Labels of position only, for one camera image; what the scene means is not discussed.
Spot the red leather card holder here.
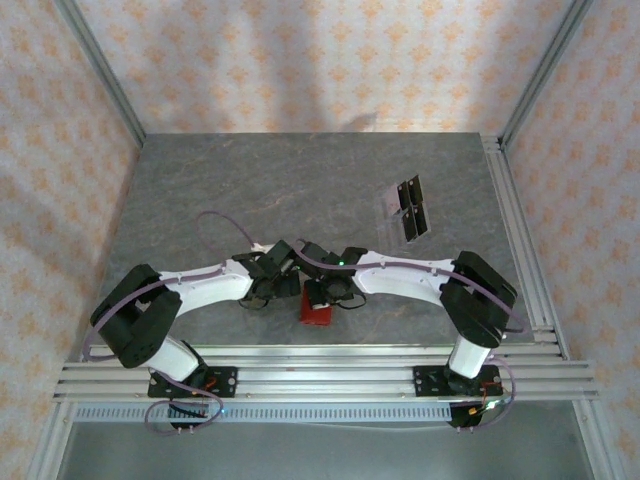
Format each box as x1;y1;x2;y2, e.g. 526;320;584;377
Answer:
298;287;336;328

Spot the clear acrylic card stand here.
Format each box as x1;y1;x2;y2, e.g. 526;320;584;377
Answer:
374;172;434;247

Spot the white card with pink print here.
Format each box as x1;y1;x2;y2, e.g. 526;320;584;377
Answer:
379;188;401;216

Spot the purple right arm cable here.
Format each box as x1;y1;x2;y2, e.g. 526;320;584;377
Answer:
293;238;526;432

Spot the aluminium rail beam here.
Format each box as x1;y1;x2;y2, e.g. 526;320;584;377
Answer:
52;343;600;404

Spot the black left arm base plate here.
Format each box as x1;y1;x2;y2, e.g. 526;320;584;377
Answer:
147;366;239;401

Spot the slotted grey cable duct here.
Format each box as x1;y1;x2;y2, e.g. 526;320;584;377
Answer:
73;403;454;425

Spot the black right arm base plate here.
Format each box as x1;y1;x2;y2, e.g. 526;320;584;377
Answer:
412;364;502;400

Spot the aluminium side rail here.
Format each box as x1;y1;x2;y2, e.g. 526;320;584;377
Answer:
479;133;571;362

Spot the aluminium frame post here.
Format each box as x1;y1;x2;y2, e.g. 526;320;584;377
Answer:
52;0;148;147
498;0;597;151

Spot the aluminium frame leg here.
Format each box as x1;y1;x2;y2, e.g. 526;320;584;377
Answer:
572;399;629;480
25;399;77;480

